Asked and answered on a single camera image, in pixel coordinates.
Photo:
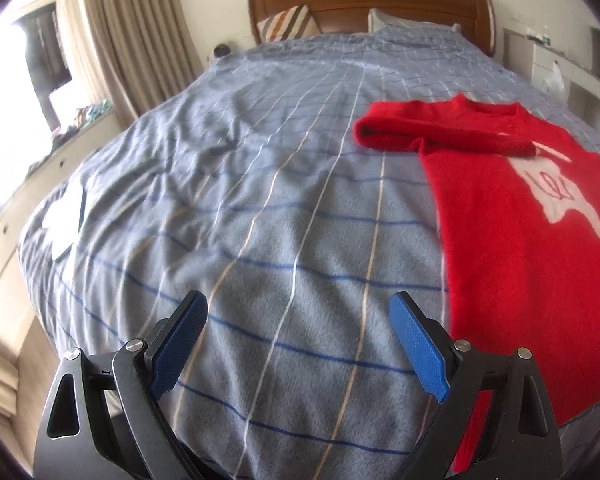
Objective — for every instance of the beige curtain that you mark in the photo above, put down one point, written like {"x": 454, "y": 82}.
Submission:
{"x": 135, "y": 25}

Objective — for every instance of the blue plaid blanket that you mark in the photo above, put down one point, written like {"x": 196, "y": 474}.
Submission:
{"x": 280, "y": 210}

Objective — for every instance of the white desk cabinet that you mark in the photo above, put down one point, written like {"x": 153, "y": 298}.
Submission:
{"x": 587, "y": 77}

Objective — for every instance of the wooden headboard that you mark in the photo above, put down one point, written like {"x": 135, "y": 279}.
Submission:
{"x": 355, "y": 0}

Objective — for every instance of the white pillow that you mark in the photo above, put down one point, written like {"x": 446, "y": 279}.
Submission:
{"x": 395, "y": 21}

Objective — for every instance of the pile of colourful clothes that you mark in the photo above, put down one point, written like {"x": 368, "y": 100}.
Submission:
{"x": 87, "y": 114}

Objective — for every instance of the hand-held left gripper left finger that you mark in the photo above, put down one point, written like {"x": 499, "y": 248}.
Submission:
{"x": 177, "y": 345}

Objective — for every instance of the window bench cabinet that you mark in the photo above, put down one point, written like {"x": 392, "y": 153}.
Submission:
{"x": 10, "y": 220}

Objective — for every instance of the small dark clock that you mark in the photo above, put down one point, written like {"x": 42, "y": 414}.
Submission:
{"x": 223, "y": 50}

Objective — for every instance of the red knit sweater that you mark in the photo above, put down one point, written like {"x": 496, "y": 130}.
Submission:
{"x": 505, "y": 270}

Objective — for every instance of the striped pillow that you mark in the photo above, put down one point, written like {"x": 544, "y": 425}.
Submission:
{"x": 287, "y": 25}

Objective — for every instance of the clear plastic bag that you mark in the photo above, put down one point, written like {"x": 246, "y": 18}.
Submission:
{"x": 552, "y": 82}

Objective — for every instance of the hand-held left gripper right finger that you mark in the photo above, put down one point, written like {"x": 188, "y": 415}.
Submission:
{"x": 417, "y": 345}

